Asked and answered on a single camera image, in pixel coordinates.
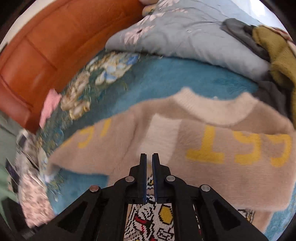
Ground beige fuzzy sweater yellow letters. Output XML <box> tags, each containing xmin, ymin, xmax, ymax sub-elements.
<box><xmin>45</xmin><ymin>88</ymin><xmax>295</xmax><ymax>232</ymax></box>

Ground black white patterned knit sweater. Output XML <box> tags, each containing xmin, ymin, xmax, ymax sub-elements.
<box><xmin>123</xmin><ymin>173</ymin><xmax>256</xmax><ymax>241</ymax></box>

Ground floral patterned fabric pile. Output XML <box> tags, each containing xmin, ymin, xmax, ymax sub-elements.
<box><xmin>7</xmin><ymin>129</ymin><xmax>55</xmax><ymax>228</ymax></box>

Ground pink cloth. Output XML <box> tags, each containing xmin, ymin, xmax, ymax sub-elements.
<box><xmin>39</xmin><ymin>89</ymin><xmax>62</xmax><ymax>129</ymax></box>

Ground teal floral plush blanket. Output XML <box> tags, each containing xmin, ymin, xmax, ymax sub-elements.
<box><xmin>38</xmin><ymin>51</ymin><xmax>295</xmax><ymax>240</ymax></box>

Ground dark grey garment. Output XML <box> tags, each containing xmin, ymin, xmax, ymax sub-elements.
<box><xmin>220</xmin><ymin>18</ymin><xmax>290</xmax><ymax>118</ymax></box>

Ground olive green knit sweater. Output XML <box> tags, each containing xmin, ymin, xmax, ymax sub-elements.
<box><xmin>252</xmin><ymin>26</ymin><xmax>296</xmax><ymax>100</ymax></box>

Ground orange wooden headboard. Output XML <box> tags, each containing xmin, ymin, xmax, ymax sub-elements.
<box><xmin>1</xmin><ymin>0</ymin><xmax>144</xmax><ymax>132</ymax></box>

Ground light blue floral quilt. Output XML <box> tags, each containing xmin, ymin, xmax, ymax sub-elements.
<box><xmin>105</xmin><ymin>1</ymin><xmax>269</xmax><ymax>80</ymax></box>

